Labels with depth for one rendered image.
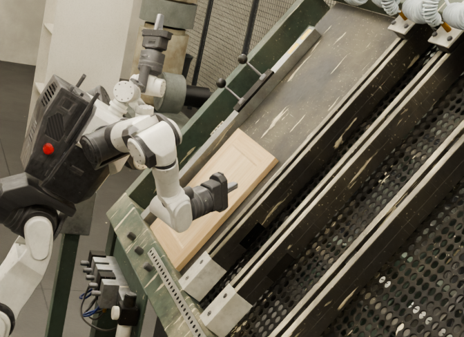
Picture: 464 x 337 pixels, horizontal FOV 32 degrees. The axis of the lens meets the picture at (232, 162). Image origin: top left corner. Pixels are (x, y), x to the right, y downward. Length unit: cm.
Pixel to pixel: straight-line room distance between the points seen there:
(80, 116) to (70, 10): 402
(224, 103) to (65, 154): 93
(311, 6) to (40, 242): 143
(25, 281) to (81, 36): 401
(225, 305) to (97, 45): 452
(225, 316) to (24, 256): 73
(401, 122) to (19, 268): 127
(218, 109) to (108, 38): 341
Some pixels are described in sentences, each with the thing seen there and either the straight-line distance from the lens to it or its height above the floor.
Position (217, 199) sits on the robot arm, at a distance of 240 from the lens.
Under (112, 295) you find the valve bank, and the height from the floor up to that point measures 72.
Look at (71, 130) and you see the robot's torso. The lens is 252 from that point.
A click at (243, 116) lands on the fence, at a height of 134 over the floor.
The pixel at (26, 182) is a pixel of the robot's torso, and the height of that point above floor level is 109.
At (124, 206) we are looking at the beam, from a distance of 322.
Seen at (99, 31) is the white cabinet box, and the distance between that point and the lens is 656.
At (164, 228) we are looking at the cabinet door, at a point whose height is 93.
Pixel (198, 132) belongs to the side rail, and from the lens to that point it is 325.
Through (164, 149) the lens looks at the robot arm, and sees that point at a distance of 213.
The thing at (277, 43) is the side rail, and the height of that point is 160.
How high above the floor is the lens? 189
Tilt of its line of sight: 14 degrees down
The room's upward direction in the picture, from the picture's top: 12 degrees clockwise
